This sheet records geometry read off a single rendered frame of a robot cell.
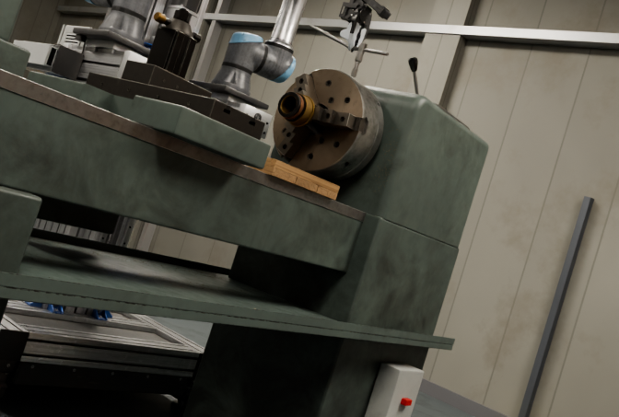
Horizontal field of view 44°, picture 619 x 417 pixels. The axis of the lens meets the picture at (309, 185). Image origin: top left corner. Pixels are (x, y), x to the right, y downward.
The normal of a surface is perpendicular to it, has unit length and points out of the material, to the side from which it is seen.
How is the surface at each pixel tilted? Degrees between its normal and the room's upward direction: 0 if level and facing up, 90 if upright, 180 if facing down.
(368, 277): 90
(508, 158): 90
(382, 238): 90
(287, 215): 90
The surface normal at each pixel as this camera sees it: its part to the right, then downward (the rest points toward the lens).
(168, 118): -0.54, -0.22
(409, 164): 0.78, 0.22
